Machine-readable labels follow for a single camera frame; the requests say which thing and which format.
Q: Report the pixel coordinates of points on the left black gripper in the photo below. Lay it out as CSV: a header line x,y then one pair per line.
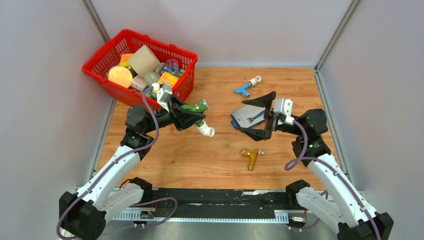
x,y
178,116

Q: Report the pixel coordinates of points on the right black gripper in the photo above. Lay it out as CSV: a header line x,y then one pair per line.
x,y
270,119

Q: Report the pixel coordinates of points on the green water faucet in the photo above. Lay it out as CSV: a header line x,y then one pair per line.
x,y
196,111

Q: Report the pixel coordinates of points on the white pipe elbow fitting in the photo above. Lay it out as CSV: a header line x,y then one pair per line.
x,y
204,129

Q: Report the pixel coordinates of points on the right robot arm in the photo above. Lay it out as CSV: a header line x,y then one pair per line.
x,y
348,213

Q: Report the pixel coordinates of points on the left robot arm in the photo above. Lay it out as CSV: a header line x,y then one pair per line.
x,y
85,213

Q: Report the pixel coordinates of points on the razor blister pack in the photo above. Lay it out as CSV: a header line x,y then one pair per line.
x,y
247,116

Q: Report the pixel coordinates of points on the blue faucet with white fitting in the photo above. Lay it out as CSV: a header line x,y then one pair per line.
x,y
243,91

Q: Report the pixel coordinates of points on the yellow brass faucet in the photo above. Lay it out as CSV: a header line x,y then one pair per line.
x,y
252,155

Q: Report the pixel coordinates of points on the pale green soap bar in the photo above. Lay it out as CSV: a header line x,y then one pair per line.
x,y
151,78

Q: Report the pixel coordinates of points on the pink wrapped soap bar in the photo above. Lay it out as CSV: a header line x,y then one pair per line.
x,y
138,83

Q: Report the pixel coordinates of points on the brown cardboard box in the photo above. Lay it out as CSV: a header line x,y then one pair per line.
x,y
144,61

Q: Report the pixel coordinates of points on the orange round sponge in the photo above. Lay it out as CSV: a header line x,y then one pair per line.
x,y
120,76

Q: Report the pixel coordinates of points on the orange packet in basket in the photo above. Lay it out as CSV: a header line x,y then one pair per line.
x,y
124,60

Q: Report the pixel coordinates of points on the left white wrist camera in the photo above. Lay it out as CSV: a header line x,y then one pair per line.
x,y
163,95

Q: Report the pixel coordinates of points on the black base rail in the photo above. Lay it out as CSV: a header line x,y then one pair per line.
x,y
202,203

